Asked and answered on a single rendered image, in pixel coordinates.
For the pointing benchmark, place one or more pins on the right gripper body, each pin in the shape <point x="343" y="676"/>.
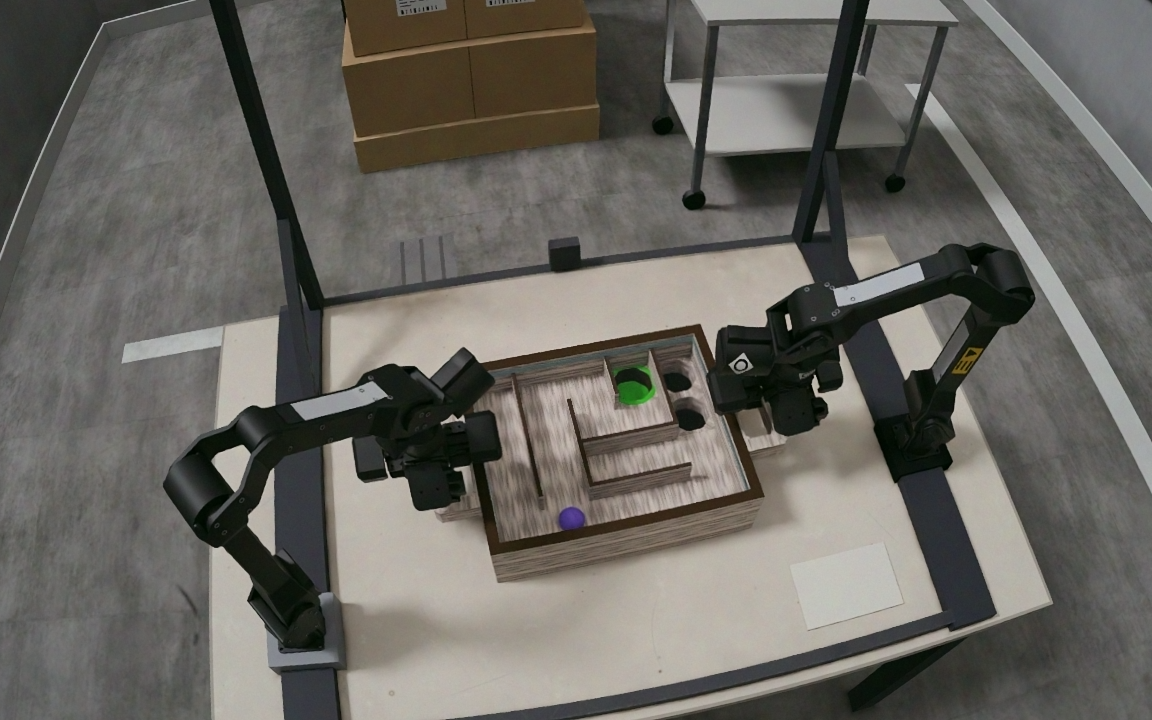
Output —
<point x="482" y="438"/>

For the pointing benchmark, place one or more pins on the white rectangular sheet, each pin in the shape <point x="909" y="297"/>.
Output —
<point x="846" y="585"/>

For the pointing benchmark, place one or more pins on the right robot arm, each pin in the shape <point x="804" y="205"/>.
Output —
<point x="388" y="402"/>

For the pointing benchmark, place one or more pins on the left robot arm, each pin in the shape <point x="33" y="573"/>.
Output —
<point x="826" y="314"/>

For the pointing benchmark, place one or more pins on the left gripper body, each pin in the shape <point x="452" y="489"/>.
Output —
<point x="728" y="391"/>

